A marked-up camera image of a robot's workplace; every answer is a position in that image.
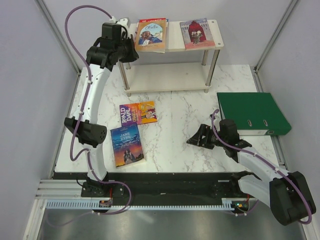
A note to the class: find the Why Do Dogs Bark book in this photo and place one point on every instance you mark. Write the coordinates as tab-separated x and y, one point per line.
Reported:
167	37

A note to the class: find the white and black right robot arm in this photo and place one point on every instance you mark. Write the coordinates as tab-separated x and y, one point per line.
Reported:
287	194

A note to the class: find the white two-tier shelf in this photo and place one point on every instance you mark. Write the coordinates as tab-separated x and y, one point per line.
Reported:
175	70

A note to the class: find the tan Othello book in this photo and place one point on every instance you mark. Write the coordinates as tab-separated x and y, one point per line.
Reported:
151	36

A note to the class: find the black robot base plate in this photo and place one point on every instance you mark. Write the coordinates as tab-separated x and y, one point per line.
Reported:
156	188

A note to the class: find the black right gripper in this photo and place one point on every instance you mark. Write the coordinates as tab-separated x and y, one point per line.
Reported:
204	130

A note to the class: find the red 13-Storey Treehouse book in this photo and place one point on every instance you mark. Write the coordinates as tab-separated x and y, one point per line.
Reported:
153	20

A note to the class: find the Roald Dahl Charlie book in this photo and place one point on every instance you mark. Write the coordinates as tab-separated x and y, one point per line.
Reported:
139	113

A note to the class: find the light blue cable duct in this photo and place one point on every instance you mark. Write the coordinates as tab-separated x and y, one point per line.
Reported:
96	204

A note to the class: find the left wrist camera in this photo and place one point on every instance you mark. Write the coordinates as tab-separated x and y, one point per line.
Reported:
125	22

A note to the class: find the aluminium frame rail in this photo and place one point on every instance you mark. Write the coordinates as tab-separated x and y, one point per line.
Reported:
58	189

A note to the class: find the green lever arch file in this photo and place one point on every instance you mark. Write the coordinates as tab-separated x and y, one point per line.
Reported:
254	113

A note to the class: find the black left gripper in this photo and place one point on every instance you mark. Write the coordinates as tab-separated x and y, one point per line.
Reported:
133	55

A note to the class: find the red castle picture book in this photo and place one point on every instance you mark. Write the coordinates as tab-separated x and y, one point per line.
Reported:
197	34

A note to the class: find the blue Jane Eyre book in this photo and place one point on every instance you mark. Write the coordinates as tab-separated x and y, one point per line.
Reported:
127	146

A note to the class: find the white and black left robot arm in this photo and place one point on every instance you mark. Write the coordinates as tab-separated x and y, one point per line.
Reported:
115	45

